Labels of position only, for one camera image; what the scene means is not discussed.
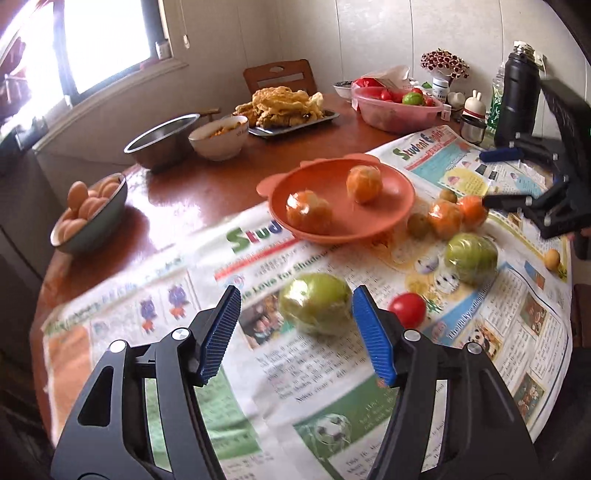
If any round yellow-brown fruit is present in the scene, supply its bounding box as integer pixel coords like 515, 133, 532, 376
543, 249, 561, 272

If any orange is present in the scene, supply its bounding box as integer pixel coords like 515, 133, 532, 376
457, 195, 489, 231
346, 165, 383, 204
428, 199, 463, 240
286, 190, 332, 234

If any large green fruit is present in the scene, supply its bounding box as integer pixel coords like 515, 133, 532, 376
444, 233, 498, 285

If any red cherry tomato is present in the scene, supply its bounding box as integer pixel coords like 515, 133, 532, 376
388, 292, 427, 329

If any small brown fruit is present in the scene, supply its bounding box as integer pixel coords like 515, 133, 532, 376
407, 213, 432, 240
439, 188, 458, 204

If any small green fruit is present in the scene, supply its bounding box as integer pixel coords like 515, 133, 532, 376
279, 272, 353, 336

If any orange front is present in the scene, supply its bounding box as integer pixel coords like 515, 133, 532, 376
346, 165, 383, 204

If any black thermos bottle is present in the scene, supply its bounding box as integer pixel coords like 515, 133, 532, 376
494, 41, 541, 148

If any small metal cup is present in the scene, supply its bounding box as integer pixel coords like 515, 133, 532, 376
460, 113, 486, 145

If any Student English newspaper sheet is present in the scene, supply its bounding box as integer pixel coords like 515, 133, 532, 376
369, 126, 549, 202

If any white rabbit figurine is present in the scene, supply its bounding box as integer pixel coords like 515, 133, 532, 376
463, 90, 486, 121

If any left newspaper sheet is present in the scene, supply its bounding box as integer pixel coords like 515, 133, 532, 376
43, 205, 572, 479

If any white medicine bottle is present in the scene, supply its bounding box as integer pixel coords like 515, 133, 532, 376
432, 77, 450, 103

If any green fruit in basin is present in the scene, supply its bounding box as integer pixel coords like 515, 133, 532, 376
402, 91, 425, 106

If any pink plastic basin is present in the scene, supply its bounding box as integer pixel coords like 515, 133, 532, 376
352, 86, 444, 135

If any bowl of eggs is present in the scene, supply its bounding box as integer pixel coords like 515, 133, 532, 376
50, 173, 128, 256

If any white plastic bag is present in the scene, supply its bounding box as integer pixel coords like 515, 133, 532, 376
363, 65, 412, 90

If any orange plastic plate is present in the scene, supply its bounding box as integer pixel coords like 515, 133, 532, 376
256, 153, 416, 244

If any stainless steel bowl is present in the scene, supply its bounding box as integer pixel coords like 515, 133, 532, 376
123, 113, 200, 173

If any white ceramic bowl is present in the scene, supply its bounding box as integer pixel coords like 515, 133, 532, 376
188, 115, 249, 162

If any pile of fried food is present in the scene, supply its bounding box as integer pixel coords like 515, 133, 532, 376
232, 86, 325, 129

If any metal tray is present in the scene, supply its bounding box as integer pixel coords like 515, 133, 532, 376
249, 110, 341, 138

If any wooden chair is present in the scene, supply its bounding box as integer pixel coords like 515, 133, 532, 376
242, 59, 318, 95

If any window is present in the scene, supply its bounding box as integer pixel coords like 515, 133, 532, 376
1, 1, 169, 118

